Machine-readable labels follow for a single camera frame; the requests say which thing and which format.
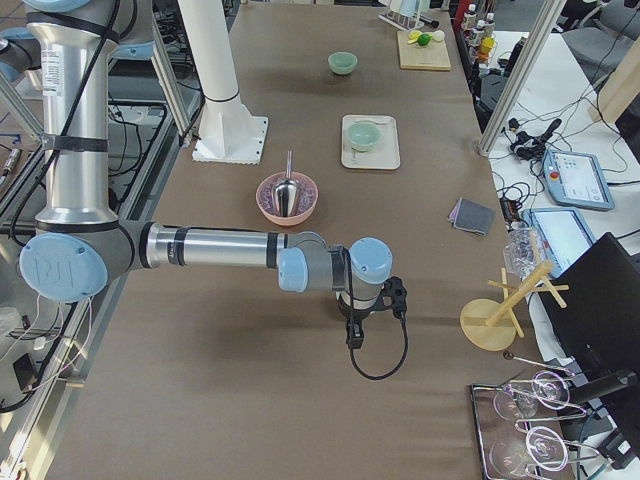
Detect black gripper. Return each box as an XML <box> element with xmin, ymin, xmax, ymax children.
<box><xmin>345</xmin><ymin>316</ymin><xmax>364</xmax><ymax>349</ymax></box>

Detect metal ice scoop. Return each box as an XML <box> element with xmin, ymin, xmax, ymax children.
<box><xmin>273</xmin><ymin>150</ymin><xmax>298</xmax><ymax>217</ymax></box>

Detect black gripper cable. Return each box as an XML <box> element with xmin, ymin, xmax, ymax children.
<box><xmin>344</xmin><ymin>309</ymin><xmax>409</xmax><ymax>381</ymax></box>

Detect clear plastic cup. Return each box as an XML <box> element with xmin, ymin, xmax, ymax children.
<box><xmin>503</xmin><ymin>228</ymin><xmax>547</xmax><ymax>279</ymax></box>

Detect ice cubes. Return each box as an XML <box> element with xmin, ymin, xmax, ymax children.
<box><xmin>257</xmin><ymin>177</ymin><xmax>317</xmax><ymax>216</ymax></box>

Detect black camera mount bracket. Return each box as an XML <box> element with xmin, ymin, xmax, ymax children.
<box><xmin>371</xmin><ymin>276</ymin><xmax>407</xmax><ymax>321</ymax></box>

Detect aluminium frame post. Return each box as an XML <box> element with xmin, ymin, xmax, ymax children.
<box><xmin>477</xmin><ymin>0</ymin><xmax>566</xmax><ymax>157</ymax></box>

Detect teach pendant far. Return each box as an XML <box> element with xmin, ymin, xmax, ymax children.
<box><xmin>542</xmin><ymin>149</ymin><xmax>615</xmax><ymax>211</ymax></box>

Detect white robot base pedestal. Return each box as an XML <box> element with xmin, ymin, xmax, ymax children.
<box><xmin>179</xmin><ymin>0</ymin><xmax>268</xmax><ymax>165</ymax></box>

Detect grey purple cloths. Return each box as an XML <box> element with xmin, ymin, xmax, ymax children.
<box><xmin>448</xmin><ymin>197</ymin><xmax>495</xmax><ymax>236</ymax></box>

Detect wine glass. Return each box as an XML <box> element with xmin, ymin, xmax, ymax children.
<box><xmin>493</xmin><ymin>370</ymin><xmax>569</xmax><ymax>421</ymax></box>
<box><xmin>489</xmin><ymin>426</ymin><xmax>568</xmax><ymax>479</ymax></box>

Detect teach pendant near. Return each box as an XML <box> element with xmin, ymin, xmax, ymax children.
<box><xmin>522</xmin><ymin>207</ymin><xmax>596</xmax><ymax>278</ymax></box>

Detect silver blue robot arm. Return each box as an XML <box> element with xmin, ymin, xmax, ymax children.
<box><xmin>19</xmin><ymin>1</ymin><xmax>405</xmax><ymax>349</ymax></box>

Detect wine glass lower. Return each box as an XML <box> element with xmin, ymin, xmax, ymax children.
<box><xmin>489</xmin><ymin>426</ymin><xmax>568</xmax><ymax>479</ymax></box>

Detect green bowl near cutting board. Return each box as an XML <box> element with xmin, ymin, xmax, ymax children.
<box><xmin>327</xmin><ymin>51</ymin><xmax>358</xmax><ymax>76</ymax></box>

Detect wooden cutting board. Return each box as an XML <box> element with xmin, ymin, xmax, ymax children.
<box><xmin>397</xmin><ymin>31</ymin><xmax>451</xmax><ymax>71</ymax></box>

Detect white garlic bulb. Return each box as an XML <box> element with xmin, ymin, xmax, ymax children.
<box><xmin>431</xmin><ymin>30</ymin><xmax>445</xmax><ymax>42</ymax></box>

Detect black monitor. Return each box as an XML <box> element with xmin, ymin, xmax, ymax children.
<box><xmin>543</xmin><ymin>232</ymin><xmax>639</xmax><ymax>379</ymax></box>

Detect wooden cup tree stand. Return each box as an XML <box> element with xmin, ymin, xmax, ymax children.
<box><xmin>460</xmin><ymin>256</ymin><xmax>569</xmax><ymax>352</ymax></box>

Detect wine glass upper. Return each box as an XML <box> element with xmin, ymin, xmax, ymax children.
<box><xmin>493</xmin><ymin>370</ymin><xmax>569</xmax><ymax>421</ymax></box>

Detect cream rabbit tray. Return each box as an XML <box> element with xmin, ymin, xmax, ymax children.
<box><xmin>341</xmin><ymin>114</ymin><xmax>401</xmax><ymax>170</ymax></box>

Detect green lime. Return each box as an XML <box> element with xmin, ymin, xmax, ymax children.
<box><xmin>417</xmin><ymin>33</ymin><xmax>432</xmax><ymax>47</ymax></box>

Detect metal glass rack tray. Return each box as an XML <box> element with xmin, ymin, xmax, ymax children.
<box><xmin>470</xmin><ymin>358</ymin><xmax>603</xmax><ymax>479</ymax></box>

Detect green bowl on tray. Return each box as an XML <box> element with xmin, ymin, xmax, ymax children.
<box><xmin>346</xmin><ymin>121</ymin><xmax>381</xmax><ymax>152</ymax></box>

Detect pink bowl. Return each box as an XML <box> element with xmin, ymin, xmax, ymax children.
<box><xmin>255</xmin><ymin>172</ymin><xmax>319</xmax><ymax>227</ymax></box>

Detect teach pendant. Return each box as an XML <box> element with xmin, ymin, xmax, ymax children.
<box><xmin>542</xmin><ymin>149</ymin><xmax>615</xmax><ymax>211</ymax></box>
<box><xmin>522</xmin><ymin>207</ymin><xmax>596</xmax><ymax>278</ymax></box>

